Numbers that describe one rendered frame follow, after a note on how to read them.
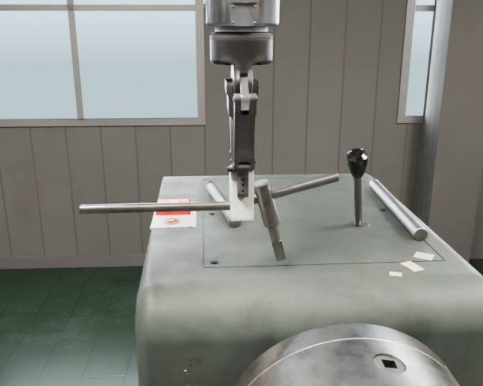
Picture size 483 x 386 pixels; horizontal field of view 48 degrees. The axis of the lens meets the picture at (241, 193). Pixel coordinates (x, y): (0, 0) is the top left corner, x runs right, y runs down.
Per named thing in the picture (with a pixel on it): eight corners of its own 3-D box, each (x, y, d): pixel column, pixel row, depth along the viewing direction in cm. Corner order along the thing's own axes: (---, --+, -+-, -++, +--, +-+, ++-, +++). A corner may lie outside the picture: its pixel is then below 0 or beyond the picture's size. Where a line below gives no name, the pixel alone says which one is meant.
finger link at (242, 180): (248, 156, 67) (250, 161, 64) (248, 194, 69) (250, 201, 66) (236, 156, 67) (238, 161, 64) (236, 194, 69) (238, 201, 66)
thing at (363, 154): (341, 175, 82) (343, 145, 81) (362, 175, 82) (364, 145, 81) (347, 183, 78) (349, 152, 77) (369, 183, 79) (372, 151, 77)
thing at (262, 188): (287, 252, 75) (267, 177, 71) (290, 260, 73) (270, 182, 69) (271, 256, 75) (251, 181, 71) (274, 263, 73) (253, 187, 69)
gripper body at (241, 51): (209, 30, 68) (210, 103, 70) (210, 30, 60) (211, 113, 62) (268, 30, 68) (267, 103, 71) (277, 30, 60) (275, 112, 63)
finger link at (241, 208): (253, 168, 69) (254, 169, 68) (253, 219, 71) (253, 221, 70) (230, 168, 68) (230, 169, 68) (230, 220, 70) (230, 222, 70)
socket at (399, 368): (364, 374, 59) (370, 352, 58) (394, 378, 59) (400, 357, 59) (372, 394, 56) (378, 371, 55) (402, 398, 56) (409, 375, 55)
